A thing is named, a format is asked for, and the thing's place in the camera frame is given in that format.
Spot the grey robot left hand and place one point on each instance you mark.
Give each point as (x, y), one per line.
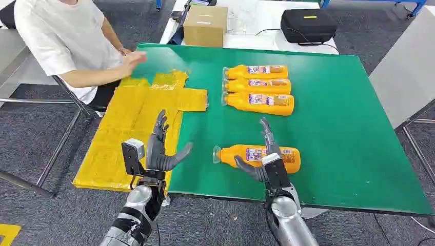
(156, 152)

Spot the person's left hand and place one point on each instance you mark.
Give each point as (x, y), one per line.
(125, 51)

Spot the person's right hand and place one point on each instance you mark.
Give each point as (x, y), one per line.
(131, 62)

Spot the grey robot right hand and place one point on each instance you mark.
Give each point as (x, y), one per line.
(271, 139)

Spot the orange drink bottle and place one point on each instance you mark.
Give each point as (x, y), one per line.
(238, 86)
(231, 155)
(238, 102)
(238, 72)

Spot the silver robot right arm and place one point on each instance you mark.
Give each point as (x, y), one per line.
(289, 220)

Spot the yellow sheet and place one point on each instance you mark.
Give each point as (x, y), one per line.
(119, 135)

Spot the green table mat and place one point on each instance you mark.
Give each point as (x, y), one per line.
(323, 129)

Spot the dark bag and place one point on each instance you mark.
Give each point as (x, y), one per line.
(177, 32)

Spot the person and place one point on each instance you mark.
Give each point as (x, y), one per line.
(64, 37)

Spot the brown cardboard box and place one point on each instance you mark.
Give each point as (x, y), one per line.
(205, 27)

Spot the steel table with legs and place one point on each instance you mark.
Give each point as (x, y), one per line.
(10, 51)

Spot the white table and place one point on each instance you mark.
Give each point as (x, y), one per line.
(251, 23)

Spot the black case with yellow label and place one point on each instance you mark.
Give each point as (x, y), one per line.
(7, 15)
(307, 25)

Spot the grey table with metal legs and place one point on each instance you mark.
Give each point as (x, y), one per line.
(404, 68)

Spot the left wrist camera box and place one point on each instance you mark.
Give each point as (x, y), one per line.
(131, 154)

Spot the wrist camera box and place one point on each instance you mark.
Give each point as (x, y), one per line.
(277, 171)
(131, 154)

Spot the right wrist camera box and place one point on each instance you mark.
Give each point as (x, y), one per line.
(277, 171)

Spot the blue metal frame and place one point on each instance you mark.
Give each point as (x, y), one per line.
(416, 6)

